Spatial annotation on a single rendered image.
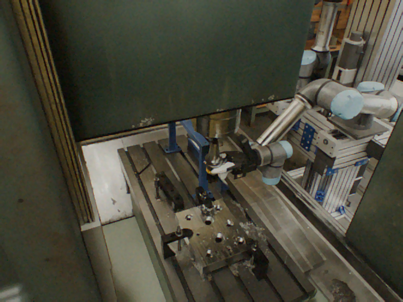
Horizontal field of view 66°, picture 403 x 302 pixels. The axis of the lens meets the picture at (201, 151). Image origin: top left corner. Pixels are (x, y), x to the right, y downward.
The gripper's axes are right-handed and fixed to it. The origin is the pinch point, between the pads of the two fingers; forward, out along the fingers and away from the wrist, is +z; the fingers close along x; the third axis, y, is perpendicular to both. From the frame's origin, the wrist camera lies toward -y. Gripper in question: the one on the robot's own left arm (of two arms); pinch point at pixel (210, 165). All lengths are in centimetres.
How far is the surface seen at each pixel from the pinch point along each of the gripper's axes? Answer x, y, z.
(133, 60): -12, -46, 27
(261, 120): 205, 129, -181
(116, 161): 85, 52, 23
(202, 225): -0.3, 31.1, 2.3
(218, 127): -7.4, -20.4, 1.9
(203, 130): -4.5, -18.7, 5.5
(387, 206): -30, 19, -65
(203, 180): 21.6, 27.8, -8.3
